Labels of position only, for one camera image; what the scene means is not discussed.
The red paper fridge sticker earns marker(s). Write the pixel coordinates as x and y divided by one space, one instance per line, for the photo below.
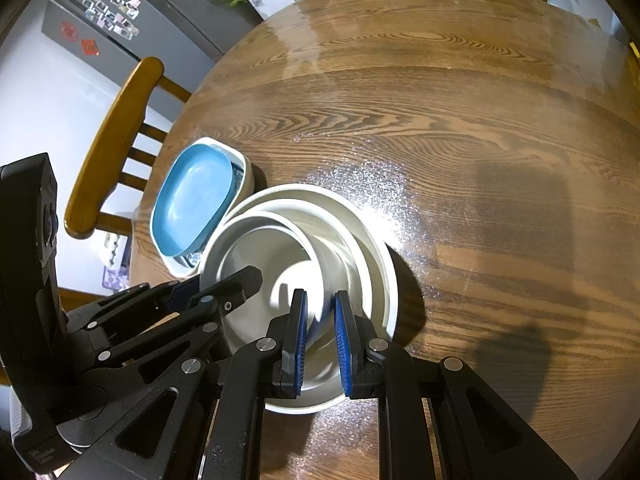
70 31
90 47

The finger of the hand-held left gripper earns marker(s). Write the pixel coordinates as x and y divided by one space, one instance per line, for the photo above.
235 285
135 297

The white round bowl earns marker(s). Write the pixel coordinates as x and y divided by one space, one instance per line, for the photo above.
330 232

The patterned bag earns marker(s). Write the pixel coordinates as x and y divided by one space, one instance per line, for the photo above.
115 272

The white straight-sided bowl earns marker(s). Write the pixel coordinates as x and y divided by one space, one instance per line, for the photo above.
250 260

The white patterned plate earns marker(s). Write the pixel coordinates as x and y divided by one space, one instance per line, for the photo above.
180 266

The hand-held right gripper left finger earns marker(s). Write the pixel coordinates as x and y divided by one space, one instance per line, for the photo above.
300 335

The grey refrigerator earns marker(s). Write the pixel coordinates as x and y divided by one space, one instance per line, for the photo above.
165 20

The blue plate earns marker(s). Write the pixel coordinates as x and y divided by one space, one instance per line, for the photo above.
192 200

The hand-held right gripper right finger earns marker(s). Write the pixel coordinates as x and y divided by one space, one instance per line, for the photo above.
344 345

